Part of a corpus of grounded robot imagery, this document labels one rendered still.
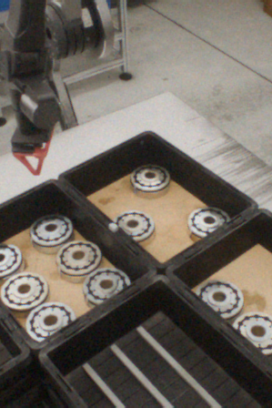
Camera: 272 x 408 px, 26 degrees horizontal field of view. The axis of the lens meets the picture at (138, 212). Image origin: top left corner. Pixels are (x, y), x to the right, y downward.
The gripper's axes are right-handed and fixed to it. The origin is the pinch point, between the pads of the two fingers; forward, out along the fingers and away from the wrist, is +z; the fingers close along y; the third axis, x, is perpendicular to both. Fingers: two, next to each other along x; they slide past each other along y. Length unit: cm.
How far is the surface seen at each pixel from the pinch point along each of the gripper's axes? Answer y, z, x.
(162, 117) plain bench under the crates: 72, 37, -20
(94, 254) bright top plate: -7.0, 20.3, -10.9
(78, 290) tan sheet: -14.8, 23.4, -8.5
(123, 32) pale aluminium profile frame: 216, 76, 16
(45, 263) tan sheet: -7.8, 23.3, 0.7
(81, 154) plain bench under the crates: 50, 36, 4
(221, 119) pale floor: 175, 107, -42
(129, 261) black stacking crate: -11.5, 17.0, -19.8
